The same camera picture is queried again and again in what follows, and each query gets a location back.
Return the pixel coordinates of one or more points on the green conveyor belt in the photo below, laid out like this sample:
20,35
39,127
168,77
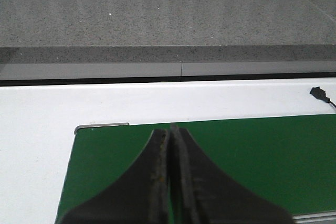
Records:
289,161

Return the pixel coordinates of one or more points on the grey stone slab left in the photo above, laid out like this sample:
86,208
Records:
97,31

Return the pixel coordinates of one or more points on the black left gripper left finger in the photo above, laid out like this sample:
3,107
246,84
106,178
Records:
139,195

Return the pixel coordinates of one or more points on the black cable plug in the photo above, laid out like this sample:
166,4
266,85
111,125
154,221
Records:
320,94

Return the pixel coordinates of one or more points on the aluminium conveyor side rail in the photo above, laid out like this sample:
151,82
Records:
326,217

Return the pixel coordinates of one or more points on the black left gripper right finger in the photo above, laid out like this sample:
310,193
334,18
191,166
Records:
202,193

